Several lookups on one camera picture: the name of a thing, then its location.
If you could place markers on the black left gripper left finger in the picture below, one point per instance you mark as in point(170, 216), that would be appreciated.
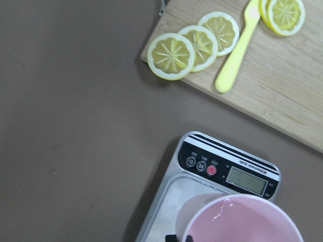
point(171, 238)

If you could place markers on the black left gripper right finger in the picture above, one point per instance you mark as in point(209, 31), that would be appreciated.
point(189, 238)

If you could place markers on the pink plastic cup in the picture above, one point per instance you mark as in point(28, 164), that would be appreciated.
point(239, 217)

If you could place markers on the digital kitchen scale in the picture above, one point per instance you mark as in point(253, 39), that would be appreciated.
point(204, 165)

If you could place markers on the yellow plastic knife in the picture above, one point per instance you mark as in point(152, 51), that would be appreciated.
point(228, 74)

